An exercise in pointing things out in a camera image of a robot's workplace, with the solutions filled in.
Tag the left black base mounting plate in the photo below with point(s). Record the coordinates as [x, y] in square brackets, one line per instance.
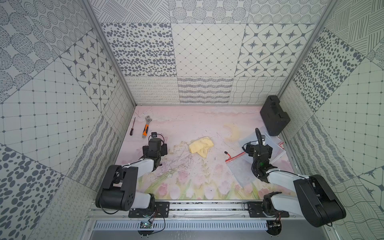
[159, 210]

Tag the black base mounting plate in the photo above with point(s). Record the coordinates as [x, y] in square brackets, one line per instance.
[261, 210]
[159, 210]

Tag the yellow microfiber cloth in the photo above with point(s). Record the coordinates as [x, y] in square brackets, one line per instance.
[201, 146]

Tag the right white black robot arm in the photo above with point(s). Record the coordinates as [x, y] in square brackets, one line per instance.
[314, 200]

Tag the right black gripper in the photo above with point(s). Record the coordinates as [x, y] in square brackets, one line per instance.
[250, 148]

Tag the aluminium mounting rail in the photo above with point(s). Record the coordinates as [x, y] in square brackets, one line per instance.
[186, 210]

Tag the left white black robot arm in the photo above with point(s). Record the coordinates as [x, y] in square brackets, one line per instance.
[118, 191]

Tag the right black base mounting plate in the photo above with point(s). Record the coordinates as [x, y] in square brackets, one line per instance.
[261, 210]

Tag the dark slim screwdriver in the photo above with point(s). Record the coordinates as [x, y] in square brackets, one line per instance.
[132, 127]

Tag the orange handled adjustable wrench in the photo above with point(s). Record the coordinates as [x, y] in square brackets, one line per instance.
[146, 128]

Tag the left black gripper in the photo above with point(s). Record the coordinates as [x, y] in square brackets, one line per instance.
[154, 151]

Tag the clear mesh document bag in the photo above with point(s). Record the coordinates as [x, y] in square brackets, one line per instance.
[241, 167]
[275, 142]

